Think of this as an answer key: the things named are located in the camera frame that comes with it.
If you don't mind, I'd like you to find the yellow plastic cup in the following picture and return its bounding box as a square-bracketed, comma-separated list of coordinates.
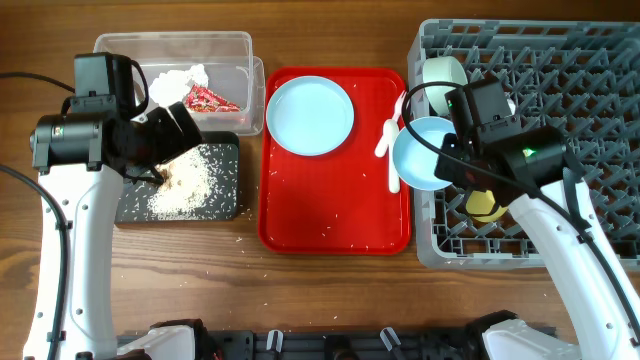
[464, 190, 507, 223]

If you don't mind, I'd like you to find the white napkin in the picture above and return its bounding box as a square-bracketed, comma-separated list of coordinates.
[149, 64, 209, 107]

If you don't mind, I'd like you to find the light blue bowl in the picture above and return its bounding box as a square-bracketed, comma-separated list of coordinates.
[393, 116, 455, 191]

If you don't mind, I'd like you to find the red snack wrapper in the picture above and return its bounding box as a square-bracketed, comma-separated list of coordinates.
[185, 85, 240, 113]

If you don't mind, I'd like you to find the white plastic fork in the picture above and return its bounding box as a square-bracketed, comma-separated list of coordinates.
[386, 91, 406, 193]

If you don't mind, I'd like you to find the white plastic spoon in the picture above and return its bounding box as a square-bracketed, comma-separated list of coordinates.
[374, 119, 399, 158]

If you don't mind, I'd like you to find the green bowl with food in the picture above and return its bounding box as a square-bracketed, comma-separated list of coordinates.
[422, 56, 468, 117]

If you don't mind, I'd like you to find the light blue plate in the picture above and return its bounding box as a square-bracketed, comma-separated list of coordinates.
[266, 76, 355, 156]

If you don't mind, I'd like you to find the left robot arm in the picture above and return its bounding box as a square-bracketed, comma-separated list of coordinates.
[22, 52, 202, 359]

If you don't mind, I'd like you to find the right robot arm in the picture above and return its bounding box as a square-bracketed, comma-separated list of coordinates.
[435, 78, 639, 359]

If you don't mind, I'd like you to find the clear plastic waste bin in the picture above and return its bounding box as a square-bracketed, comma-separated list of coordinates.
[94, 31, 265, 136]

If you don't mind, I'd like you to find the grey dishwasher rack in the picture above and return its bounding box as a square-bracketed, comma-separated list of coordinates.
[407, 19, 639, 271]

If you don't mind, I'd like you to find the spilled rice pile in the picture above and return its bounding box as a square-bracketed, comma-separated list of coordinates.
[148, 145, 216, 220]

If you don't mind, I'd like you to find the black plastic tray bin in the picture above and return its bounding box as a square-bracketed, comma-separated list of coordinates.
[115, 132, 240, 225]

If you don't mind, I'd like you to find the red serving tray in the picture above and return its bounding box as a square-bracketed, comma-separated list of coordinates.
[258, 67, 411, 255]

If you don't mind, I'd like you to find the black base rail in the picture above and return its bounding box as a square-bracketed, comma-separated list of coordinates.
[209, 328, 466, 360]

